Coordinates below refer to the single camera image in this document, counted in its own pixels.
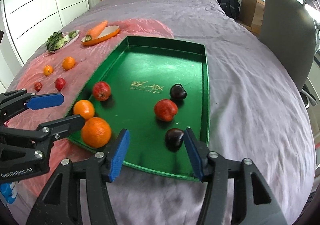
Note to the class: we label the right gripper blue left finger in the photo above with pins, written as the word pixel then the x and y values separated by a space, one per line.
pixel 59 200

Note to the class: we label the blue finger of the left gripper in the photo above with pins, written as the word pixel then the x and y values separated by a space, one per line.
pixel 18 101
pixel 62 127

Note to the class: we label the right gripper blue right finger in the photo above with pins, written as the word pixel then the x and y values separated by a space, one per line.
pixel 253 201

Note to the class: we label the red fruit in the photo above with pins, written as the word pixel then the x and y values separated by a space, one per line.
pixel 60 83
pixel 38 86
pixel 165 110

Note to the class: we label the small orange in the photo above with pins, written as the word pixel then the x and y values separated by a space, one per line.
pixel 47 70
pixel 84 108

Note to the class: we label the large orange front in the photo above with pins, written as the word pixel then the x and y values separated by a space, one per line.
pixel 96 132

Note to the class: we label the mandarin orange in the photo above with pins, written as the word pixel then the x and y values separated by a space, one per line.
pixel 68 63

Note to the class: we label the red apple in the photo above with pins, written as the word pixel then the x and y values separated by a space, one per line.
pixel 101 91

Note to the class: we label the dark plum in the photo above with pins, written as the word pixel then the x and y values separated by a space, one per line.
pixel 177 92
pixel 174 139

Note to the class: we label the blue gloved left hand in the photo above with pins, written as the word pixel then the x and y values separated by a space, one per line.
pixel 9 191

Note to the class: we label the pink plastic sheet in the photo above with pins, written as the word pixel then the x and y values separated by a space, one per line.
pixel 87 60

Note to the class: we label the green leafy bok choy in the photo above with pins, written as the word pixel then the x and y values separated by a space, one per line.
pixel 56 41

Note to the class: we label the carrot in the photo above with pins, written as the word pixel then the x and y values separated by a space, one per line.
pixel 94 32

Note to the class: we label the purple bed sheet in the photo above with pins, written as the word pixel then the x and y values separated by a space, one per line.
pixel 256 111

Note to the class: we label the orange oval dish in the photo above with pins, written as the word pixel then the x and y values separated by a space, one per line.
pixel 107 33

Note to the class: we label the white wardrobe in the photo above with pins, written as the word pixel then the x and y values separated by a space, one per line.
pixel 30 22

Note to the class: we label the green rectangular tray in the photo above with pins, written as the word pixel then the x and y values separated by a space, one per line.
pixel 140 71

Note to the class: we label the grey office chair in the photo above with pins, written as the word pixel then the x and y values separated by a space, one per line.
pixel 290 34

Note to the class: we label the wooden drawer cabinet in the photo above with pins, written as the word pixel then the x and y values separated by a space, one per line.
pixel 251 15

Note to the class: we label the black backpack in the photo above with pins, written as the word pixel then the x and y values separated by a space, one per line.
pixel 230 8

